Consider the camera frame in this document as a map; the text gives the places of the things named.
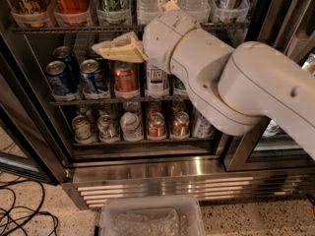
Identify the silver tall can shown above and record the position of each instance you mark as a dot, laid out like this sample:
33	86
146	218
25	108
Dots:
228	11

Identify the green tall can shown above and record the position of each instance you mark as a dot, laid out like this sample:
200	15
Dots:
114	12

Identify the blue pepsi can front left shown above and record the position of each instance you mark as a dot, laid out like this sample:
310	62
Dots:
61	81

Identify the red can bottom shelf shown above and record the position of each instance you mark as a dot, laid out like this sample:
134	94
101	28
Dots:
156	126

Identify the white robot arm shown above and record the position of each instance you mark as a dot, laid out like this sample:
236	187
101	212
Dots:
234	88

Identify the blue can back left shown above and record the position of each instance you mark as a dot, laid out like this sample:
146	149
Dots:
66	55

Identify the red cola can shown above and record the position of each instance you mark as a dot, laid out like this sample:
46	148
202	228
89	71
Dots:
72	12

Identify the copper can bottom shelf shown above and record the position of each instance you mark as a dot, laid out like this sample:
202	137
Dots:
180	125

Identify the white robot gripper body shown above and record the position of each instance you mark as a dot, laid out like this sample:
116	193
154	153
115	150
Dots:
162	37

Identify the yellow black can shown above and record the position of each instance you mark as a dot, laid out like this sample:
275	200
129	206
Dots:
31	10

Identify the clear plastic bin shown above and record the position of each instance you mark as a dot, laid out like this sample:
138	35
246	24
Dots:
176	215

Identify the bottle bottom right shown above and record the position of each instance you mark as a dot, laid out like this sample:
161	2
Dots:
201	126

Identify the stainless steel fridge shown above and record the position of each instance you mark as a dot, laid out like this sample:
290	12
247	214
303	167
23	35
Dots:
93	174

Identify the top wire shelf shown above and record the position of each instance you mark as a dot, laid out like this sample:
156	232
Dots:
120	28

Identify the green can front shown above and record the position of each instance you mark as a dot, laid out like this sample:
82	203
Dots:
178	87

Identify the fridge glass door right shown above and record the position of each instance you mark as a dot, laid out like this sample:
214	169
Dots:
288	26

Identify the blue pepsi can front right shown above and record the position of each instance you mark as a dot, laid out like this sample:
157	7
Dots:
94	80

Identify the orange soda can front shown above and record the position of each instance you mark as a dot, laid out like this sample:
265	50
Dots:
126	80

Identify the tea bottle white cap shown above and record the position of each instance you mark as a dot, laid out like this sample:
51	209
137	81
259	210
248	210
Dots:
157	84

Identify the clear bottle bottom shelf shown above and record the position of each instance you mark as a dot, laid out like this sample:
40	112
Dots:
131	127

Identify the clear water bottle left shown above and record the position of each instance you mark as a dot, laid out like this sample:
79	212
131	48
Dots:
146	11

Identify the middle wire shelf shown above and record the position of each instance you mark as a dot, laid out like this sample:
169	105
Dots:
115	100

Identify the silver can bottom left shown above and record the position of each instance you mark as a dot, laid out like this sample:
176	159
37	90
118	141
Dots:
84	132

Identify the blue can back right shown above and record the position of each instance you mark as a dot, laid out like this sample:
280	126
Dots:
101	61

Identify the wire shelf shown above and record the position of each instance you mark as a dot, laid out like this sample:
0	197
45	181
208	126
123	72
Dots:
115	100
120	28

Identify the blue pepsi can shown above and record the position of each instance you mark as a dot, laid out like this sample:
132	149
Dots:
61	81
94	80

